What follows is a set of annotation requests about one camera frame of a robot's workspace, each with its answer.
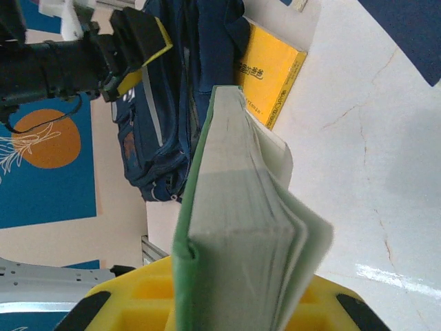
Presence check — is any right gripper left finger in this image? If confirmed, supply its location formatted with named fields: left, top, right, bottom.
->
left=54, top=255, right=176, bottom=331

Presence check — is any navy blue backpack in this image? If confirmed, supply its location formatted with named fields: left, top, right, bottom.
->
left=110, top=0, right=256, bottom=204

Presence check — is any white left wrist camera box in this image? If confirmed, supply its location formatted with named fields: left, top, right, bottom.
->
left=38, top=0, right=96, bottom=39

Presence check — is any green card packet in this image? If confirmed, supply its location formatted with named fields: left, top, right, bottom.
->
left=170, top=84, right=335, bottom=331

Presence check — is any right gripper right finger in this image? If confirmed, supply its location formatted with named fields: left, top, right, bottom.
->
left=285, top=274, right=393, bottom=331

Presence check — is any blue book white text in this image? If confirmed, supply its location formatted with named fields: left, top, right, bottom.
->
left=275, top=0, right=309, bottom=12

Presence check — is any navy book yellow label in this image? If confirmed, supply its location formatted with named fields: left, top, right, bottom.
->
left=356, top=0, right=441, bottom=88

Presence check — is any aluminium side rail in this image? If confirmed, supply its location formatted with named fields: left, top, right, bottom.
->
left=140, top=234, right=172, bottom=267

